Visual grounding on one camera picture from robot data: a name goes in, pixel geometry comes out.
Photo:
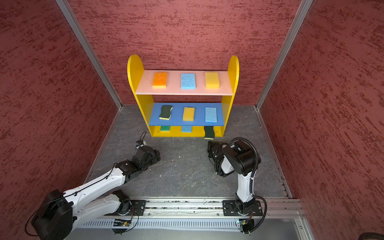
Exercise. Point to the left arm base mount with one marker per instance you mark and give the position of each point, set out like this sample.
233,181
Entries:
131,207

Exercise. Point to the orange sponge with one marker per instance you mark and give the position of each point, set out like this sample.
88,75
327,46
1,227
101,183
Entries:
160,80

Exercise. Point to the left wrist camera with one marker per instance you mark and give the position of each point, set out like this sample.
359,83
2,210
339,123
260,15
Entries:
140,143

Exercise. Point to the dark green wavy sponge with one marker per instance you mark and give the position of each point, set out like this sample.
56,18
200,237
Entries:
166,111
209,132

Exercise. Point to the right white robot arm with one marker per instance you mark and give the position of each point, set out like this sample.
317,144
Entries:
241,157

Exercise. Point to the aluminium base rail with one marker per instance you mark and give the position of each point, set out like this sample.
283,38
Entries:
213,208

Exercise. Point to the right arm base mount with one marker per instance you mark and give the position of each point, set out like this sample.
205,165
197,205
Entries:
238,208

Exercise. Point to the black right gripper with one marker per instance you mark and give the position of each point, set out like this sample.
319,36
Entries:
211,146

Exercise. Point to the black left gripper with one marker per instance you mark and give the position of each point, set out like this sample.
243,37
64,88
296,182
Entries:
155,157

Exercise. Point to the yellow wooden two-tier shelf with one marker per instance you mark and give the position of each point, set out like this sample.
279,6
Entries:
141,81

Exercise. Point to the perforated metal vent strip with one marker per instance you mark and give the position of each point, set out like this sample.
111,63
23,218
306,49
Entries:
168,224

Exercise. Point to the blue sponge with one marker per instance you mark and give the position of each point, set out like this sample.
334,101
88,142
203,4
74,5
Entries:
188,81
211,115
186,129

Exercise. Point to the aluminium corner post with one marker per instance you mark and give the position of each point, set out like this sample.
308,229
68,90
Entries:
80,35
290,37

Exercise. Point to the right aluminium corner post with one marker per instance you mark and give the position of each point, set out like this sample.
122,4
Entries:
290,37

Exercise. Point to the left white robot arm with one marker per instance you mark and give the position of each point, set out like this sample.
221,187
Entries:
62,212

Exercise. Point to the bright green yellow sponge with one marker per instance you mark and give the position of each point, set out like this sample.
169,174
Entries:
165,128

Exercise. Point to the left aluminium corner post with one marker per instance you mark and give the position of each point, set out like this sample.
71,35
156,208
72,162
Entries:
80,35

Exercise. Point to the yellow sponge front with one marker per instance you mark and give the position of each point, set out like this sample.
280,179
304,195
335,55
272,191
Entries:
188,114

